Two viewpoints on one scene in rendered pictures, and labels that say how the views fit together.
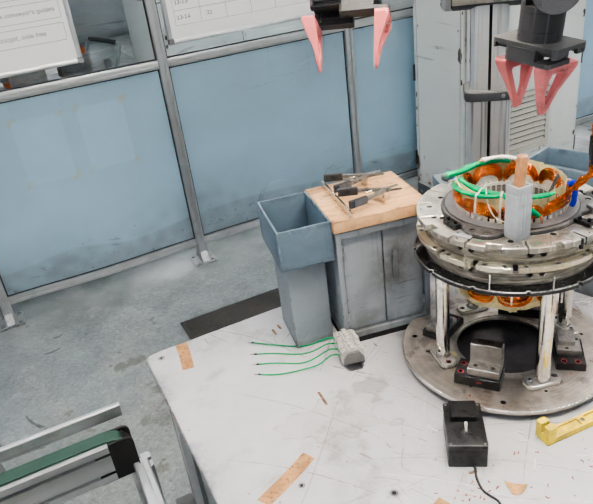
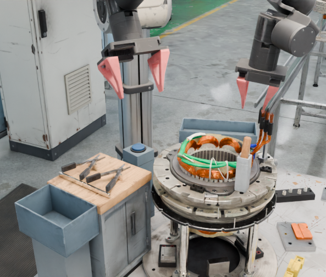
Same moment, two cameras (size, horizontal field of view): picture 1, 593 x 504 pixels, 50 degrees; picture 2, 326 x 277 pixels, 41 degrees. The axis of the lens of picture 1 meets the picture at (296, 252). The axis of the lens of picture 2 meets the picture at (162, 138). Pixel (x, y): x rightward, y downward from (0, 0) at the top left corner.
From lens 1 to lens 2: 0.51 m
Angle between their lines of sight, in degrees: 37
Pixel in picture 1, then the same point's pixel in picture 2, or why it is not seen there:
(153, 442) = not seen: outside the picture
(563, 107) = (97, 77)
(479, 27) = not seen: hidden behind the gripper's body
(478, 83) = (132, 81)
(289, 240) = (71, 230)
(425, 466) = not seen: outside the picture
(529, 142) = (82, 102)
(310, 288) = (79, 261)
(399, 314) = (134, 256)
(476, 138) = (134, 117)
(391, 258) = (130, 219)
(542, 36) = (271, 66)
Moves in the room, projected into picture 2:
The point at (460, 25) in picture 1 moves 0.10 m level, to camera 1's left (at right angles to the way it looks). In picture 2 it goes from (31, 28) to (16, 30)
